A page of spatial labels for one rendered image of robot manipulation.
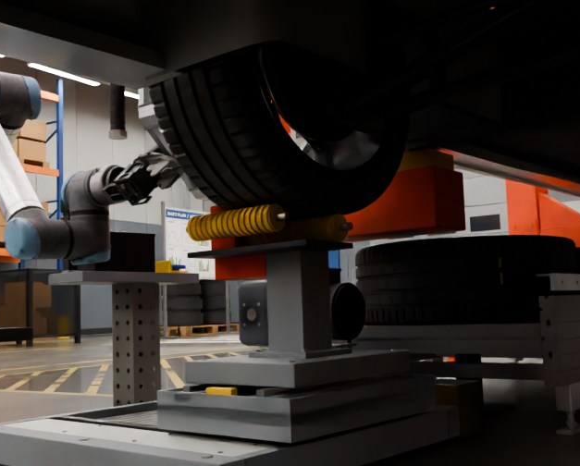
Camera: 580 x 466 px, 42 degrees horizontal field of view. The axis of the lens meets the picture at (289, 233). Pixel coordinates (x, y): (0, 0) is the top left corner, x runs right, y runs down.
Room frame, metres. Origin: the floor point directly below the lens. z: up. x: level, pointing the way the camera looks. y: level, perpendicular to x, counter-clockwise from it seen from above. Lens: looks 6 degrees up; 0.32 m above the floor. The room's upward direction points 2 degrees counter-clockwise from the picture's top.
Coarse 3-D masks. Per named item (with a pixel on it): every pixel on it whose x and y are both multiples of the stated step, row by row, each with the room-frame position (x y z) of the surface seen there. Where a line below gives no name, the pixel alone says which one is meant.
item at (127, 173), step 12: (120, 168) 1.68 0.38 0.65; (132, 168) 1.62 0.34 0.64; (144, 168) 1.61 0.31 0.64; (108, 180) 1.66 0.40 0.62; (120, 180) 1.59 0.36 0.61; (132, 180) 1.58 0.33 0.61; (144, 180) 1.61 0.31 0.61; (156, 180) 1.63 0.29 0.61; (108, 192) 1.65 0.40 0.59; (120, 192) 1.62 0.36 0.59; (132, 192) 1.60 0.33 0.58; (144, 192) 1.60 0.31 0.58; (132, 204) 1.64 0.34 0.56
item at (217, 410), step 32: (352, 384) 1.58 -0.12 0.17; (384, 384) 1.57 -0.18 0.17; (416, 384) 1.67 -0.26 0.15; (160, 416) 1.57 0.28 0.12; (192, 416) 1.51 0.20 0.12; (224, 416) 1.45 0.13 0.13; (256, 416) 1.40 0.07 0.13; (288, 416) 1.35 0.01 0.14; (320, 416) 1.41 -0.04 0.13; (352, 416) 1.48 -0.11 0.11; (384, 416) 1.57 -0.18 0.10
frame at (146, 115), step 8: (144, 88) 1.57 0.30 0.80; (144, 96) 1.57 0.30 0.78; (144, 104) 1.56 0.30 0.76; (152, 104) 1.55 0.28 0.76; (144, 112) 1.56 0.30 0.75; (152, 112) 1.55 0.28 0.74; (144, 120) 1.57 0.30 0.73; (152, 120) 1.56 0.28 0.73; (144, 128) 1.59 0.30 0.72; (152, 128) 1.57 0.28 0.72; (152, 136) 1.60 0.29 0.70; (160, 136) 1.60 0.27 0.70; (296, 136) 1.95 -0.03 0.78; (160, 144) 1.61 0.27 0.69; (168, 144) 1.61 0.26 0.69; (304, 144) 1.91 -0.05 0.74; (168, 152) 1.61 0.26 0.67; (304, 152) 1.90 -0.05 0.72; (184, 176) 1.65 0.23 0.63; (192, 184) 1.67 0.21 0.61; (192, 192) 1.68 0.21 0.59; (200, 192) 1.67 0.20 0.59; (208, 200) 1.71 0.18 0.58
